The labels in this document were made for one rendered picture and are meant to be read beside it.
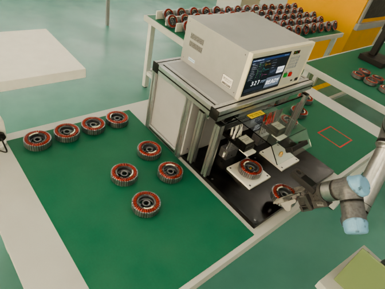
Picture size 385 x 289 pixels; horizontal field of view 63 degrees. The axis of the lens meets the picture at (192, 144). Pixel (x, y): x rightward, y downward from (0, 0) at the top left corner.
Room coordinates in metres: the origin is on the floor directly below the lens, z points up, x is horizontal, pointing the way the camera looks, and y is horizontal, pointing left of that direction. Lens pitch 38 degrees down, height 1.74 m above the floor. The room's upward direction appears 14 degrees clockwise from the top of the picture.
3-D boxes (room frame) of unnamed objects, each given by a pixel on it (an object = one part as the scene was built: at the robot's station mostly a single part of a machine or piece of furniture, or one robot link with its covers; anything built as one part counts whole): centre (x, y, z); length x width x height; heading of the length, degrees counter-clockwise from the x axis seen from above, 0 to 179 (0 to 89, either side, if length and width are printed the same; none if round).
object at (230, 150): (1.22, -0.18, 0.80); 0.07 x 0.05 x 0.06; 139
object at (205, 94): (1.43, -0.13, 1.09); 0.68 x 0.44 x 0.05; 139
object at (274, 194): (0.98, -0.43, 0.83); 0.11 x 0.11 x 0.04
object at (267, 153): (1.31, -0.45, 0.78); 0.15 x 0.15 x 0.01; 49
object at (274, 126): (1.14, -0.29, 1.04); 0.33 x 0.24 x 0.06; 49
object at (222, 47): (1.44, -0.13, 1.22); 0.44 x 0.39 x 0.20; 139
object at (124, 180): (0.93, 0.25, 0.77); 0.11 x 0.11 x 0.04
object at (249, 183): (1.13, -0.29, 0.78); 0.15 x 0.15 x 0.01; 49
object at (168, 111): (1.24, 0.15, 0.91); 0.28 x 0.03 x 0.32; 49
